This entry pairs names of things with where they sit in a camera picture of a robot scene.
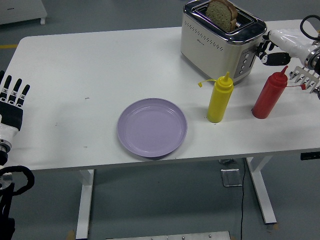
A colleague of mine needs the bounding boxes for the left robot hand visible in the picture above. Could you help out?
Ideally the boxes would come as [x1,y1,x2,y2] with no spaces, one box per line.
[0,70,31,145]

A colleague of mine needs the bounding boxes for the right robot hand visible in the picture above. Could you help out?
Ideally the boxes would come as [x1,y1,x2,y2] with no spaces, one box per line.
[257,29,313,67]

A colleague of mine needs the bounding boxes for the bread slice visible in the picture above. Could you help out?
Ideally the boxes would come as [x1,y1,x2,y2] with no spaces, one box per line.
[205,0,238,32]

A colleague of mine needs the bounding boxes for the cream and chrome toaster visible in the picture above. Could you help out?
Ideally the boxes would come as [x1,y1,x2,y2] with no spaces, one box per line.
[180,0,268,85]

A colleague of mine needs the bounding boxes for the purple plate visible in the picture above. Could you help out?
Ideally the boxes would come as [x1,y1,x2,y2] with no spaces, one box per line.
[116,97,188,158]

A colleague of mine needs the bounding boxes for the metal floor plate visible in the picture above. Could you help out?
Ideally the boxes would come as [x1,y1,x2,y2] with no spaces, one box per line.
[220,168,244,188]

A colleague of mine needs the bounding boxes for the metal toast rack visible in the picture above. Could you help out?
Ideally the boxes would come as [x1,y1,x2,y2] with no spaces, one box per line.
[289,65,320,94]

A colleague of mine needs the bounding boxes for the red squeeze bottle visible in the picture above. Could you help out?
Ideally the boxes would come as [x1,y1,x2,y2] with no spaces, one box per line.
[251,65,306,120]

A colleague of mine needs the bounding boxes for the yellow squeeze bottle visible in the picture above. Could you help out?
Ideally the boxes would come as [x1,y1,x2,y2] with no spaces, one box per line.
[197,71,234,124]

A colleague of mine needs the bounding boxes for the white cabinet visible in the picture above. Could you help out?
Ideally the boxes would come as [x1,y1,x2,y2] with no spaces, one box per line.
[0,0,48,26]

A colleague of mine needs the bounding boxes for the white table leg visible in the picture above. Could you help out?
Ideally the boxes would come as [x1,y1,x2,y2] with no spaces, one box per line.
[246,156,278,225]
[75,169,95,240]

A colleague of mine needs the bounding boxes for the black table control panel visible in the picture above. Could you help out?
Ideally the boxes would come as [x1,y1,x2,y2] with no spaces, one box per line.
[300,151,320,161]

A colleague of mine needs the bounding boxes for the black floor cable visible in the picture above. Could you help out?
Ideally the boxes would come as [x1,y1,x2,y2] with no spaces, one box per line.
[239,158,247,240]

